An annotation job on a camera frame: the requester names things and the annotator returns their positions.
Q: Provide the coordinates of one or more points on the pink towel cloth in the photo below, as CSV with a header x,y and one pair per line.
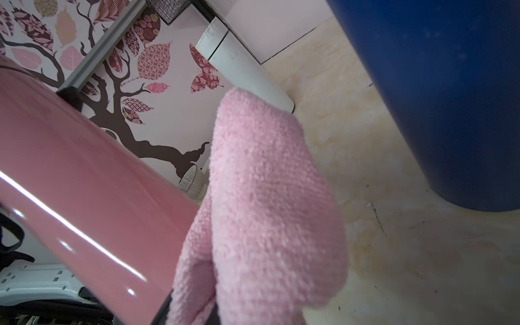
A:
x,y
268,240

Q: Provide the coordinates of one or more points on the white thermos black lid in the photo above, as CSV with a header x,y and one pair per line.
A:
x,y
227,54

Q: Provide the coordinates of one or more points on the black wire basket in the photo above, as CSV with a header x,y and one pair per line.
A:
x,y
168,10

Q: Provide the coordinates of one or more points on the pink thermos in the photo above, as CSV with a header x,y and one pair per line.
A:
x,y
112,220

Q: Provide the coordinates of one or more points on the diagonal aluminium left bar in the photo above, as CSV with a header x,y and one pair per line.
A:
x,y
102,49

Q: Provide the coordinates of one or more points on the blue thermos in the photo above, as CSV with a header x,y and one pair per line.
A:
x,y
448,72

